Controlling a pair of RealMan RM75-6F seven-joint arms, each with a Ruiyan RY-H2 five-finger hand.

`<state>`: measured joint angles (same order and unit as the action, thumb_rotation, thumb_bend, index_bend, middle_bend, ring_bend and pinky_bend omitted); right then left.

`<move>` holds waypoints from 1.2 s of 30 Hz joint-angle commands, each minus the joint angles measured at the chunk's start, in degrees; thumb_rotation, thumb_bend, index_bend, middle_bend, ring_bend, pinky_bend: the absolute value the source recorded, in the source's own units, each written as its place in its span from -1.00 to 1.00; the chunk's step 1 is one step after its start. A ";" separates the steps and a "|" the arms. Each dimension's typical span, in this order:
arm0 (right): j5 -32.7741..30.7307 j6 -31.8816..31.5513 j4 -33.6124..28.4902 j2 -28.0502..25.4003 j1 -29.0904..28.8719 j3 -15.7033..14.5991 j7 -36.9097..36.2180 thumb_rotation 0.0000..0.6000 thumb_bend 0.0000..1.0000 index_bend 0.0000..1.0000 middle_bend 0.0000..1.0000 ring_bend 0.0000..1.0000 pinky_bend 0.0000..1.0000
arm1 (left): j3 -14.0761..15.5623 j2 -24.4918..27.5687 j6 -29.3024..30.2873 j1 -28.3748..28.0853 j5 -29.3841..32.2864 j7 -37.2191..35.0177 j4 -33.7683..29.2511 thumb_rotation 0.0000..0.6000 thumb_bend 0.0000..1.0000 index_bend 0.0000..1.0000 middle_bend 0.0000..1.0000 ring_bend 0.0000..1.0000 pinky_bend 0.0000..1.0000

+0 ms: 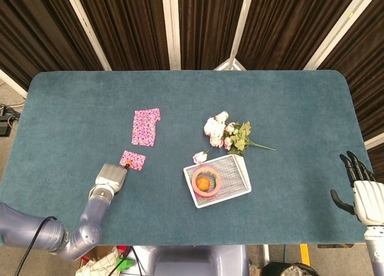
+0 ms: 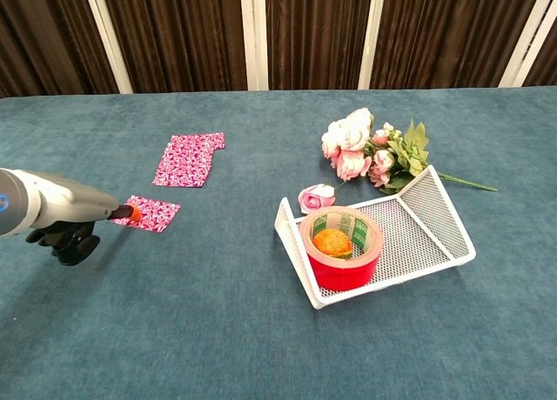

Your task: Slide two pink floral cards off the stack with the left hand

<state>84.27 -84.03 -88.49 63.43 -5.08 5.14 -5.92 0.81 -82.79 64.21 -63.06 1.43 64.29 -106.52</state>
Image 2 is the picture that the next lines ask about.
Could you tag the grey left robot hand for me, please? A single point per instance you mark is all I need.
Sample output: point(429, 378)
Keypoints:
point(74, 202)

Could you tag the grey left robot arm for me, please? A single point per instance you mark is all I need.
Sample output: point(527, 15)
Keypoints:
point(17, 202)

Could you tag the teal velvet tablecloth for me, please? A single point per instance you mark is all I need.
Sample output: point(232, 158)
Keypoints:
point(217, 322)

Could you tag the dark brown pleated curtain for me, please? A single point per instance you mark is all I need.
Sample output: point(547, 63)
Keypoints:
point(183, 35)

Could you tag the single pink artificial rose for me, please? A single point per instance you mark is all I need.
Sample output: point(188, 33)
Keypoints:
point(314, 198)

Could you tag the orange round fruit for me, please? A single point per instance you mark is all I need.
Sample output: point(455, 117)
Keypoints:
point(331, 242)

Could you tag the pink artificial flower bouquet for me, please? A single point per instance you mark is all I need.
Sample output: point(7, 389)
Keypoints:
point(352, 135)

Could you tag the white metal mesh tray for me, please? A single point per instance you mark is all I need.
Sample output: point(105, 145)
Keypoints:
point(413, 239)

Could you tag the white frame post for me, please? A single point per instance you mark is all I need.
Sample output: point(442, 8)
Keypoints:
point(372, 35)
point(106, 39)
point(528, 35)
point(254, 35)

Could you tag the red duct tape roll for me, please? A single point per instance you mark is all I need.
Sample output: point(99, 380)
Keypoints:
point(344, 274)

